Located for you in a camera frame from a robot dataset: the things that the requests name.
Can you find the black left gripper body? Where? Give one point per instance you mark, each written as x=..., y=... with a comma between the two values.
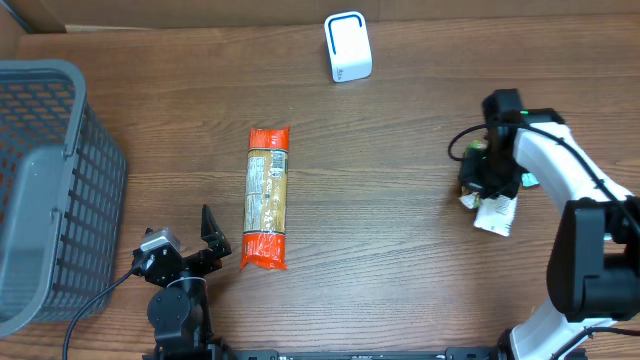
x=195, y=260

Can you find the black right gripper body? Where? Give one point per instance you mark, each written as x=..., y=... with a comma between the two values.
x=503, y=177

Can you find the teal tissue wipes pack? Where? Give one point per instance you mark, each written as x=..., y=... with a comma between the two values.
x=528, y=180

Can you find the green snack pouch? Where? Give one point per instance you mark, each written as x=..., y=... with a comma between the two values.
x=469, y=198

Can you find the white tube gold cap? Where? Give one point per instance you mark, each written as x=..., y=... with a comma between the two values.
x=496, y=215

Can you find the orange spaghetti pack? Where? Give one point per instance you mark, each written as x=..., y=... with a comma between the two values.
x=264, y=230

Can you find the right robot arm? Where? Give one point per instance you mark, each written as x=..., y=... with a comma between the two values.
x=592, y=275

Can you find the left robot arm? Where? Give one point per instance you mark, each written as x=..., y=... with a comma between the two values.
x=179, y=311

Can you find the white barcode scanner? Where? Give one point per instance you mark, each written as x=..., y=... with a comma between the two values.
x=348, y=46

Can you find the grey plastic mesh basket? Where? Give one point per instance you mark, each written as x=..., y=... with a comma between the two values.
x=63, y=184

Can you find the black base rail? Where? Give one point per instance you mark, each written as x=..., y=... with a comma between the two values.
x=350, y=355

